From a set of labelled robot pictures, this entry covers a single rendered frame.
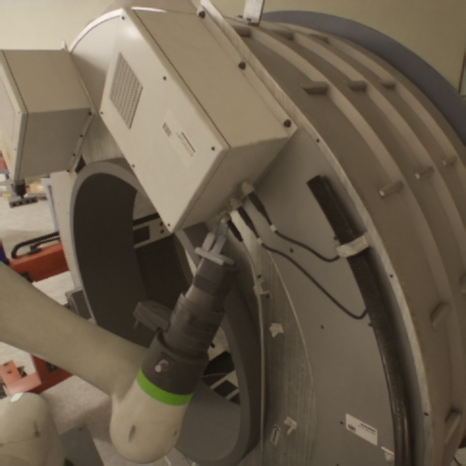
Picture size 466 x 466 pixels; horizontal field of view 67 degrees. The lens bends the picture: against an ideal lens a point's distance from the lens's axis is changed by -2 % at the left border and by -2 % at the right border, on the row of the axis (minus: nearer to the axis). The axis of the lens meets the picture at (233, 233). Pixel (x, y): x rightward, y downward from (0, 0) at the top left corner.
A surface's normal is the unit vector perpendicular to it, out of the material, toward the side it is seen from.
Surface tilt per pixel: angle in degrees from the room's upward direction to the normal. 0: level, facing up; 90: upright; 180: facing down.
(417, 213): 74
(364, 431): 90
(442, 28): 90
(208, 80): 42
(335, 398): 90
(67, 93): 55
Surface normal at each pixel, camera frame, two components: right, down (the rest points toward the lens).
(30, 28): -0.12, 0.39
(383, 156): -0.39, 0.05
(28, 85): 0.54, -0.32
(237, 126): 0.43, -0.50
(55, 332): 0.57, -0.11
